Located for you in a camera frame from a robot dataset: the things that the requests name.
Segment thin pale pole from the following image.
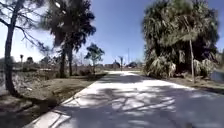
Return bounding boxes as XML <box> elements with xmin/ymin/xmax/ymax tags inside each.
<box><xmin>188</xmin><ymin>38</ymin><xmax>196</xmax><ymax>84</ymax></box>

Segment pale concrete road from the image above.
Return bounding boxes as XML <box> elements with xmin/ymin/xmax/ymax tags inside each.
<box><xmin>22</xmin><ymin>70</ymin><xmax>224</xmax><ymax>128</ymax></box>

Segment dirt verge with leaves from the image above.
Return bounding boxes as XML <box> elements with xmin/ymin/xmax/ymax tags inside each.
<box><xmin>128</xmin><ymin>68</ymin><xmax>224</xmax><ymax>96</ymax></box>

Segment dark palm tree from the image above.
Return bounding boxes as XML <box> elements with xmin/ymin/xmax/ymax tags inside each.
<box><xmin>39</xmin><ymin>0</ymin><xmax>97</xmax><ymax>79</ymax></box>

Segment dense palm tree clump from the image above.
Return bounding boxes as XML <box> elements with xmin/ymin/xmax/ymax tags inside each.
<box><xmin>141</xmin><ymin>0</ymin><xmax>221</xmax><ymax>80</ymax></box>

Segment small green tree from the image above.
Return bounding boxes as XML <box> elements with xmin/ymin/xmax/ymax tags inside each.
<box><xmin>83</xmin><ymin>43</ymin><xmax>106</xmax><ymax>72</ymax></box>

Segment small distant palm tree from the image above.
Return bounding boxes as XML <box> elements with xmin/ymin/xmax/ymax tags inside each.
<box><xmin>117</xmin><ymin>55</ymin><xmax>125</xmax><ymax>71</ymax></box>

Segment brown dirt verge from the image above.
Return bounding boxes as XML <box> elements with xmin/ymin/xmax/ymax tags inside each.
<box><xmin>0</xmin><ymin>68</ymin><xmax>108</xmax><ymax>128</ymax></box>

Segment distant low buildings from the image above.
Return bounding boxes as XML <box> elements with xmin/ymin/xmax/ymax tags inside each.
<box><xmin>99</xmin><ymin>60</ymin><xmax>144</xmax><ymax>70</ymax></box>

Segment bare leaning tree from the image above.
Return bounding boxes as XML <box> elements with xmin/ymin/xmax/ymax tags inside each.
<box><xmin>0</xmin><ymin>0</ymin><xmax>46</xmax><ymax>98</ymax></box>

